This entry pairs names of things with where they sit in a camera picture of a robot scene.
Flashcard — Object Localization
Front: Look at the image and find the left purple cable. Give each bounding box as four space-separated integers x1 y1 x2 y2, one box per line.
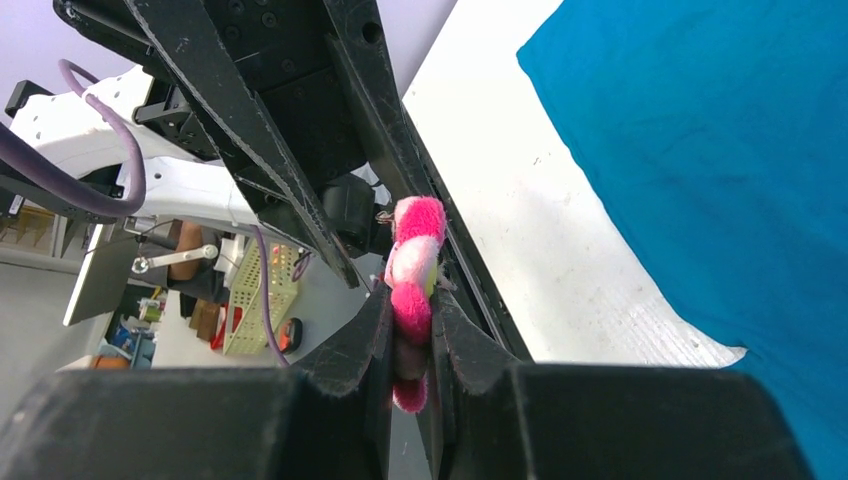
0 58 293 370

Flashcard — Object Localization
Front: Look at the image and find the person forearm in background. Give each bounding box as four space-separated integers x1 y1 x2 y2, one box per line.
168 221 204 282

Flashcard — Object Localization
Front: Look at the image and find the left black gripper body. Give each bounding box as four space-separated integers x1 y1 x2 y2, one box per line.
53 1 377 255

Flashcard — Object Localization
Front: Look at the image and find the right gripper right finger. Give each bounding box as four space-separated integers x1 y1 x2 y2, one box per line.
431 291 813 479

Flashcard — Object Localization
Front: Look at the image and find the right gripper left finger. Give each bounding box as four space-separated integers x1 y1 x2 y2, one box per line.
1 286 392 479

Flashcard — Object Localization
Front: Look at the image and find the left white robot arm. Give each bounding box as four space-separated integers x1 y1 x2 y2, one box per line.
1 1 433 287

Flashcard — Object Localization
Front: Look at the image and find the yellow perforated basket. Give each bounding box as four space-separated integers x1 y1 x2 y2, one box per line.
222 235 300 355

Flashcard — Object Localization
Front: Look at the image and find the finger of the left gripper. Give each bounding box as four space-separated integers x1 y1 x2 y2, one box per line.
126 1 359 288
323 1 436 200

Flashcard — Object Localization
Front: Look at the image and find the blue t-shirt garment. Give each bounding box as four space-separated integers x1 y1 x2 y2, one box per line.
517 1 847 479

